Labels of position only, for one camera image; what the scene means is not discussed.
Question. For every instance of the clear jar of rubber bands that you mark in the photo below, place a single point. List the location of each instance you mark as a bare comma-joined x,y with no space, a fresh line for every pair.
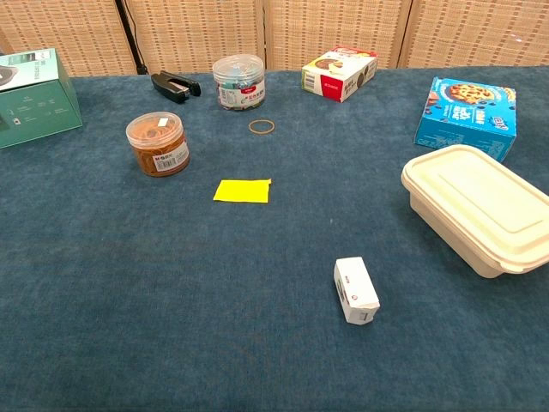
158,150

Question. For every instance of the small yellow object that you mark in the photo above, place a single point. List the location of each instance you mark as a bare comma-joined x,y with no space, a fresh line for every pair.
242,191

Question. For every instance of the green product box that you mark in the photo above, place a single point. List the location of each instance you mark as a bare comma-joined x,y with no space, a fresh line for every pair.
38,107

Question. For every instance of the white and red cookie box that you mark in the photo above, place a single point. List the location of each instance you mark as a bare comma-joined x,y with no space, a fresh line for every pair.
334,81

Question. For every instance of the bamboo folding screen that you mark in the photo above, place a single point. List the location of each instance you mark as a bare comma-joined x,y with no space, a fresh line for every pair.
343,26

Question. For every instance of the blue cookie box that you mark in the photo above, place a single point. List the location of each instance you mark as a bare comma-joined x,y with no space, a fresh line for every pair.
463,116

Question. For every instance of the beige lidded food container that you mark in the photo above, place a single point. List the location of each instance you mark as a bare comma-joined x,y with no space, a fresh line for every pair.
472,201

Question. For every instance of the clear jar of binder clips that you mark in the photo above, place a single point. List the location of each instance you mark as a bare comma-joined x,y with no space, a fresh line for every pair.
239,86

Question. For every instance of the black tripod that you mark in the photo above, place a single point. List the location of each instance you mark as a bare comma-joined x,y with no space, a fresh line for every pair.
128,34

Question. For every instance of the black stapler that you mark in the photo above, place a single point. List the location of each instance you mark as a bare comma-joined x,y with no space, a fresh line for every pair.
171,86

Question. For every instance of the blue table cloth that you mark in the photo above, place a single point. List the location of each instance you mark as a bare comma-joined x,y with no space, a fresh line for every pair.
171,279

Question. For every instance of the tan rubber band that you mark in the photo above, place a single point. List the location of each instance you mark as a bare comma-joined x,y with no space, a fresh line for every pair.
250,127

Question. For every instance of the small white box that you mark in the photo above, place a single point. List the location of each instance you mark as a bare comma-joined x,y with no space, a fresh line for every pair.
356,292

